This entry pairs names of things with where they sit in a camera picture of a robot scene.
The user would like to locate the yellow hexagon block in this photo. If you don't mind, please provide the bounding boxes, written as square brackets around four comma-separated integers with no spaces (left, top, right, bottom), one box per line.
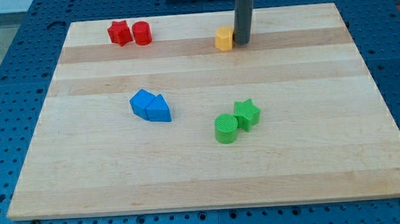
[214,26,234,52]

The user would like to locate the green cylinder block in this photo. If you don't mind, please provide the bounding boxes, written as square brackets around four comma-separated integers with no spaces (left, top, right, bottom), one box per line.
[214,113,238,145]

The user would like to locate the blue triangle block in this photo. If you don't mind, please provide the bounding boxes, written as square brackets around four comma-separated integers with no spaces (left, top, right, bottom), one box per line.
[145,95,172,122]

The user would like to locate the green star block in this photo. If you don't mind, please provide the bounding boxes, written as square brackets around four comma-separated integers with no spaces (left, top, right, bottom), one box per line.
[234,99,261,132]

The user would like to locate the wooden board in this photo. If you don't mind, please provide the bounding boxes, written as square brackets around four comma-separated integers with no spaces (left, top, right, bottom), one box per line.
[7,3,400,221]

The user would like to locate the blue cube block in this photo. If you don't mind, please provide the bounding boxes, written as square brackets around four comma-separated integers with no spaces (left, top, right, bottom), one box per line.
[129,89,155,121]

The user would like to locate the red cylinder block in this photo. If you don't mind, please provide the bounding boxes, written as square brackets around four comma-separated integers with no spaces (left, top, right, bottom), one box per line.
[132,21,152,46]

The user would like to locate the red star block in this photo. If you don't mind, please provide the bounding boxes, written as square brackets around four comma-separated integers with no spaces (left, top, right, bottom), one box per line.
[107,20,134,46]

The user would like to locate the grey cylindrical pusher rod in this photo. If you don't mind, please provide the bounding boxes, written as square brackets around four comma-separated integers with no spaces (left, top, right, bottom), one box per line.
[234,0,254,46]

